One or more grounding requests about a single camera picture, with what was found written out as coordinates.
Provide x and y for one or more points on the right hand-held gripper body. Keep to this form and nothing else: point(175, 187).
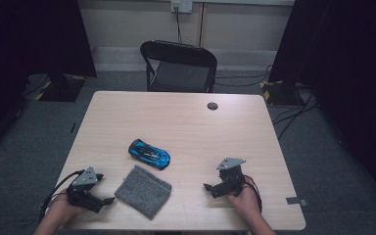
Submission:
point(231, 179)

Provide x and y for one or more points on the black curtain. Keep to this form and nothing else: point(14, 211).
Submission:
point(346, 81)
point(29, 36)

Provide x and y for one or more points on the person's left hand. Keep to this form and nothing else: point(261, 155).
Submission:
point(60, 209)

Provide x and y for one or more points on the black stand base yellow tape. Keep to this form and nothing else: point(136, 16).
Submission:
point(280, 93)
point(62, 88)

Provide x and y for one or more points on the white wall socket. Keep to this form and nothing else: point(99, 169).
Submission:
point(181, 6)

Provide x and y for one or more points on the gray cloth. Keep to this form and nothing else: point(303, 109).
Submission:
point(143, 192)

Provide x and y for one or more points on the gray tape piece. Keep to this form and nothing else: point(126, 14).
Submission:
point(296, 201)
point(39, 206)

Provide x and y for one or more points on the blue toy car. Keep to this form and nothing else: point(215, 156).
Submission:
point(150, 154)

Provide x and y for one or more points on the person's right hand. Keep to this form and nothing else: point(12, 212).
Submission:
point(248, 200)

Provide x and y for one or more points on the black folding chair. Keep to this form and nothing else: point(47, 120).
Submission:
point(179, 70)

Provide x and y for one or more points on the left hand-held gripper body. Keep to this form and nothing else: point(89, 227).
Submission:
point(84, 178)

